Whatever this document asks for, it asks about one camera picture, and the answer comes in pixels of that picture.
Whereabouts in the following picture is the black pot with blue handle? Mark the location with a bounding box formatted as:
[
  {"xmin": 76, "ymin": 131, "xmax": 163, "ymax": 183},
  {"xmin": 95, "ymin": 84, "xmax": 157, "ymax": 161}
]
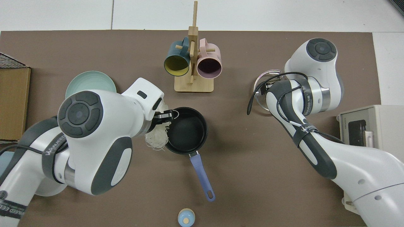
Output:
[{"xmin": 165, "ymin": 107, "xmax": 216, "ymax": 202}]

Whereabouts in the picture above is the dark grey panel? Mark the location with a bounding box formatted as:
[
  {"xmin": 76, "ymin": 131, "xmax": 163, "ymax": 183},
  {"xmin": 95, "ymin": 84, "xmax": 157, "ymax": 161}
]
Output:
[{"xmin": 387, "ymin": 0, "xmax": 404, "ymax": 16}]

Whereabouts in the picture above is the wooden cup stand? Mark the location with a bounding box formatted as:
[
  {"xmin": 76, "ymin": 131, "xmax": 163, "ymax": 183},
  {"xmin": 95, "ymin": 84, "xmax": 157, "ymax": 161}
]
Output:
[{"xmin": 174, "ymin": 1, "xmax": 214, "ymax": 93}]

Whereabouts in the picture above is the pale toaster oven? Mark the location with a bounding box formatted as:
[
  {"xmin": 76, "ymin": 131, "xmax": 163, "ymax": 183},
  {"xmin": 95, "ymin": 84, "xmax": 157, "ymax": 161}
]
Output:
[{"xmin": 336, "ymin": 105, "xmax": 404, "ymax": 215}]

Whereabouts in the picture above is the brown table cloth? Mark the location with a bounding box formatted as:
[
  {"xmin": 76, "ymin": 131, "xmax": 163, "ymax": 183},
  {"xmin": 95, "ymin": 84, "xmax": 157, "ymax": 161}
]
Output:
[{"xmin": 0, "ymin": 30, "xmax": 382, "ymax": 227}]

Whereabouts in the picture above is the white vermicelli bundle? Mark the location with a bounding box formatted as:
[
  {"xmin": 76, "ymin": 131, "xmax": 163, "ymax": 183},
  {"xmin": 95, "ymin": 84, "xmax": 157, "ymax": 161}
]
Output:
[{"xmin": 145, "ymin": 98, "xmax": 172, "ymax": 151}]

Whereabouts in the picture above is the pink cup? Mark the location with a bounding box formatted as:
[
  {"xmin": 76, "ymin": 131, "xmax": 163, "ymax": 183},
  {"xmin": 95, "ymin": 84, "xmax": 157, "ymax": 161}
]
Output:
[{"xmin": 197, "ymin": 38, "xmax": 223, "ymax": 79}]

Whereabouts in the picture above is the pale green plate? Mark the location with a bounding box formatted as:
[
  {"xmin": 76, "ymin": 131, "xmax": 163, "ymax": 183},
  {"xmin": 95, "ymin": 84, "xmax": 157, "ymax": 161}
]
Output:
[{"xmin": 65, "ymin": 71, "xmax": 117, "ymax": 99}]

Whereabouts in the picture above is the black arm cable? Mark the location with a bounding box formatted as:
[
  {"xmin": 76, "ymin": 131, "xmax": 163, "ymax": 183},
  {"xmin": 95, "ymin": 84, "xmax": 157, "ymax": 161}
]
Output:
[
  {"xmin": 247, "ymin": 72, "xmax": 346, "ymax": 145},
  {"xmin": 0, "ymin": 143, "xmax": 45, "ymax": 155}
]

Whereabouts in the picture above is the dark teal cup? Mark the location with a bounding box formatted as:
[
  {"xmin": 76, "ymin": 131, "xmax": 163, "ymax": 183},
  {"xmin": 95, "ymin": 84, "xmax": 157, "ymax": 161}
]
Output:
[{"xmin": 163, "ymin": 37, "xmax": 191, "ymax": 77}]

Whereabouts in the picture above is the glass lid with blue knob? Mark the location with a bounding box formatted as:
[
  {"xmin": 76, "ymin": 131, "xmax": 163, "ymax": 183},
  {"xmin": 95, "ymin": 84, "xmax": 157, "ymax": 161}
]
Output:
[{"xmin": 254, "ymin": 69, "xmax": 286, "ymax": 111}]

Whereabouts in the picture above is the wire basket with wooden floor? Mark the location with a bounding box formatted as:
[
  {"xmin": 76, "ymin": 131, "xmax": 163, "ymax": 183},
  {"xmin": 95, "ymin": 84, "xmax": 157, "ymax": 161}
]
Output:
[{"xmin": 0, "ymin": 52, "xmax": 31, "ymax": 141}]

